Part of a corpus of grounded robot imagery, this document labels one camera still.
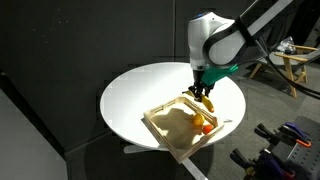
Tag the light wooden tray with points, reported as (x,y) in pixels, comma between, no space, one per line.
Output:
(166,133)

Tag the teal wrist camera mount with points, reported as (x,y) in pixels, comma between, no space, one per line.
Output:
(218,74)

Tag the yellow toy banana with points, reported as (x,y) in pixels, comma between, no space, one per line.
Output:
(208,104)

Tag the perforated metal plate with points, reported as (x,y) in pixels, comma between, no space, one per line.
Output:
(308,160)

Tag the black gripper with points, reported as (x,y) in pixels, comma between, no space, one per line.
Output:
(199,78)

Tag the red toy strawberry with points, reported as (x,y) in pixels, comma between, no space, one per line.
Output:
(207,129)

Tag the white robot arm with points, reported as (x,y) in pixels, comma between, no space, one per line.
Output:
(216,36)

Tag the silvery crumpled bag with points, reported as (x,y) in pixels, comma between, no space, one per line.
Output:
(286,45)

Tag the purple black spring clamp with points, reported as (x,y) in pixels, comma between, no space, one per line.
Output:
(266,163)
(290,136)

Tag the wooden armchair grey cushion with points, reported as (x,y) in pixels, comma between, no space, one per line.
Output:
(293,63)

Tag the yellow toy lemon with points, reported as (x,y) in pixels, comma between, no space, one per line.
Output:
(198,120)

